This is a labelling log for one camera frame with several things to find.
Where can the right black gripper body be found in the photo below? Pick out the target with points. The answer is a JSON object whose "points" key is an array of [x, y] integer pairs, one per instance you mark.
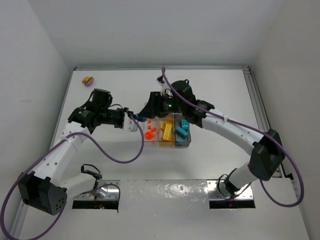
{"points": [[155, 104]]}

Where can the long yellow lego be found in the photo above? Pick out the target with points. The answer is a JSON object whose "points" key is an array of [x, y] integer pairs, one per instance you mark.
{"points": [[167, 136]]}

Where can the orange lego cluster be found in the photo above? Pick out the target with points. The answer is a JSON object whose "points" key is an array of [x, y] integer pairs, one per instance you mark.
{"points": [[149, 135]]}

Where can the teal square lego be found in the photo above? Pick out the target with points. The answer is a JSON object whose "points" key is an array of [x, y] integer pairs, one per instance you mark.
{"points": [[179, 141]]}

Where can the lilac printed lego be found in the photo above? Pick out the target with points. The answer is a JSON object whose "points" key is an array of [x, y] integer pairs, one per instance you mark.
{"points": [[88, 81]]}

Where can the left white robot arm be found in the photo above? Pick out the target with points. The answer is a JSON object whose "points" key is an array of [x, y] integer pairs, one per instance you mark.
{"points": [[42, 187]]}

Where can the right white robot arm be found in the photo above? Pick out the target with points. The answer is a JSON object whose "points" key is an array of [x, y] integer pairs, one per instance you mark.
{"points": [[265, 156]]}

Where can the amber plastic container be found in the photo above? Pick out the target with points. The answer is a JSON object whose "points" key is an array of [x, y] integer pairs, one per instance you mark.
{"points": [[160, 132]]}

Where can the clear front-left container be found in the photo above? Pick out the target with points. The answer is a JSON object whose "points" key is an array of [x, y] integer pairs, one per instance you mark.
{"points": [[147, 127]]}

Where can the grey plastic container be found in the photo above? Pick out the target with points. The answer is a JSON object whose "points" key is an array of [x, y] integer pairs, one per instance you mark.
{"points": [[177, 122]]}

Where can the white front cover panel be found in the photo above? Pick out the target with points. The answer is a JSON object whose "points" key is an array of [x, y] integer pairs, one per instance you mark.
{"points": [[169, 210]]}

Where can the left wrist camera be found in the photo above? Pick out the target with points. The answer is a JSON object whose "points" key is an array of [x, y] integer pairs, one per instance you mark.
{"points": [[128, 124]]}

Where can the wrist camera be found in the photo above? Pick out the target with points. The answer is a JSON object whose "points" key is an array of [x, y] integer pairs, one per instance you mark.
{"points": [[128, 124], [165, 89]]}

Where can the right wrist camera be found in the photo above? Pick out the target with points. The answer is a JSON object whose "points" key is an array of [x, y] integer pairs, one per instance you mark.
{"points": [[165, 89]]}

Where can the rear aluminium rail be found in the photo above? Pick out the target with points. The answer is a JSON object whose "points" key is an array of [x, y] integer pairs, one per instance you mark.
{"points": [[159, 67]]}

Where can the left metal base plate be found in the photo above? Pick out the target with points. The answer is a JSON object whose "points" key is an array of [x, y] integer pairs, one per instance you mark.
{"points": [[108, 190]]}

